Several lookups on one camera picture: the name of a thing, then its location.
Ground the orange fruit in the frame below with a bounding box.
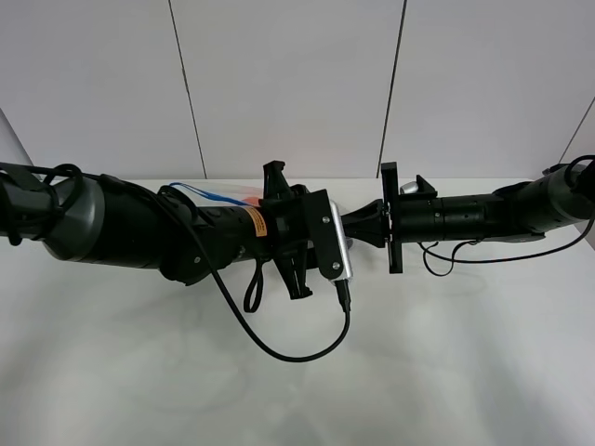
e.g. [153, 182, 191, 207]
[244, 197, 259, 206]

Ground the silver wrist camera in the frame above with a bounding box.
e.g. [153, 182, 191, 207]
[303, 190, 353, 282]
[400, 175, 438, 200]

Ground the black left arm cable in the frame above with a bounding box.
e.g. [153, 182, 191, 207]
[157, 185, 352, 362]

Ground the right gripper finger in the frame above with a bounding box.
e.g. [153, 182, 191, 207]
[344, 226, 386, 247]
[341, 200, 384, 229]

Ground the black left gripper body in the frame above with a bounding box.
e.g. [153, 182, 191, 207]
[259, 161, 325, 300]

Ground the clear zip bag blue seal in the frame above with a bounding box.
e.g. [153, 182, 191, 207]
[169, 181, 263, 206]

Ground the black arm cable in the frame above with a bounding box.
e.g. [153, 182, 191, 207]
[157, 185, 352, 362]
[420, 155, 595, 278]

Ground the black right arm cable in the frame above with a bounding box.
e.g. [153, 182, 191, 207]
[420, 155, 595, 278]

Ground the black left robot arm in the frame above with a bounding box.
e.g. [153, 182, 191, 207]
[1, 163, 312, 299]

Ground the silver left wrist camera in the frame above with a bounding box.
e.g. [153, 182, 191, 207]
[303, 190, 353, 282]

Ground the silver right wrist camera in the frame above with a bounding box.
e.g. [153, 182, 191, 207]
[400, 175, 438, 200]

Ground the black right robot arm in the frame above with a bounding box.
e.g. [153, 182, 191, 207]
[342, 155, 594, 274]

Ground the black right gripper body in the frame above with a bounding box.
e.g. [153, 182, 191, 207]
[380, 162, 440, 274]

